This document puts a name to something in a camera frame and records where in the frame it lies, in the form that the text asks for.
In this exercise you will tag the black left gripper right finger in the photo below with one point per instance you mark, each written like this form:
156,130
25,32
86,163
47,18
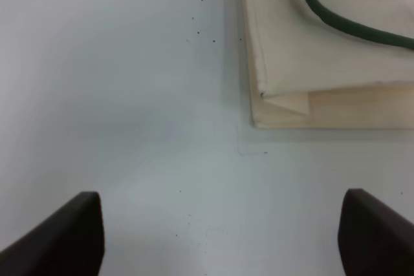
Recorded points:
373,239

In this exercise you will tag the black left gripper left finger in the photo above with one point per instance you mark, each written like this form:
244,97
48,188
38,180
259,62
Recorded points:
70,242

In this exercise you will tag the white linen bag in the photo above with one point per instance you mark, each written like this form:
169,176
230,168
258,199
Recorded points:
305,74

